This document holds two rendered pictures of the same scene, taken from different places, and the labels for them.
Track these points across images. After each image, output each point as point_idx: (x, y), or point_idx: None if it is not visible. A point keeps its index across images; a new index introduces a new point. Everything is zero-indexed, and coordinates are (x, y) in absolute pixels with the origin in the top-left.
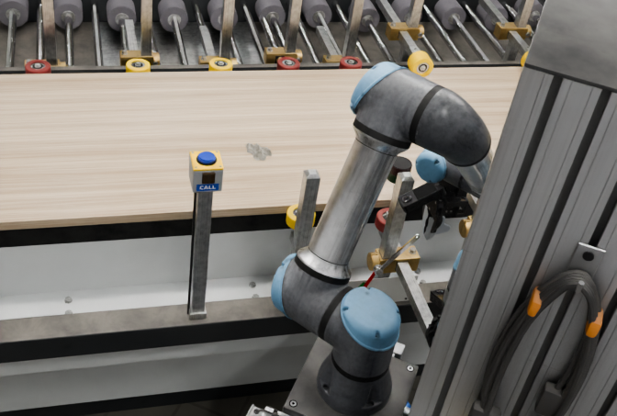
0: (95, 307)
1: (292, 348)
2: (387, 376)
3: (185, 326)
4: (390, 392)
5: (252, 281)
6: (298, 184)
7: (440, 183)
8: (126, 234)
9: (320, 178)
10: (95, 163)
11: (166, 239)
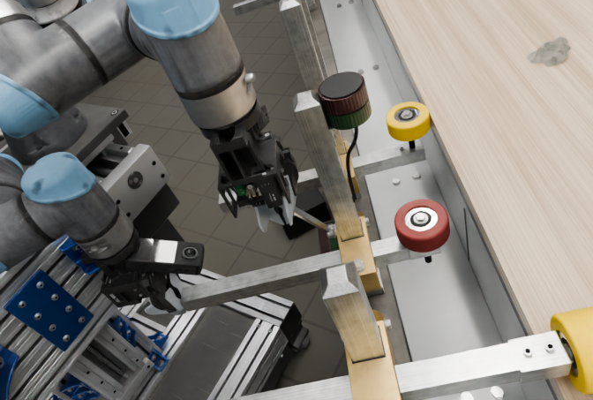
0: (370, 82)
1: None
2: (3, 132)
3: None
4: (18, 157)
5: (424, 177)
6: (482, 104)
7: None
8: (388, 33)
9: (509, 124)
10: None
11: (399, 61)
